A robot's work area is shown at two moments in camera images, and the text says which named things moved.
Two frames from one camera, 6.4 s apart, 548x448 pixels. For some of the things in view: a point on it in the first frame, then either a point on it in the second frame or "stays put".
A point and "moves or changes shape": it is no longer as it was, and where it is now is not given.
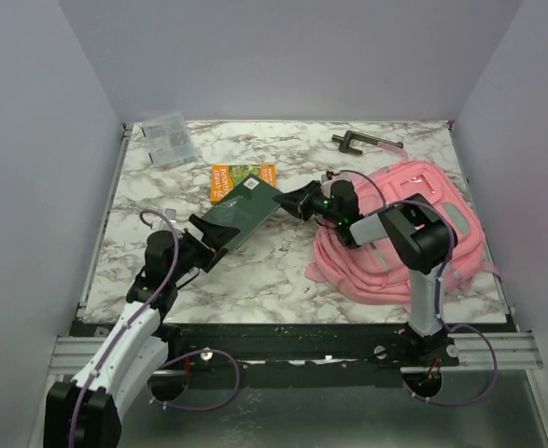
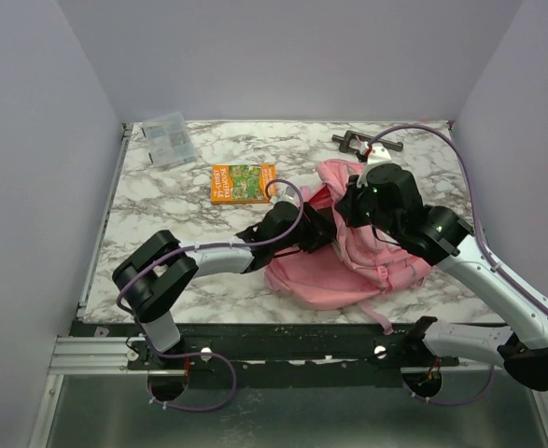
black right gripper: x=299 y=202 -> x=347 y=203
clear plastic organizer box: x=168 y=140 stays put
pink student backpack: x=373 y=255 moves or changes shape
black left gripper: x=214 y=235 -> x=320 y=231
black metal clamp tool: x=353 y=135 stays put
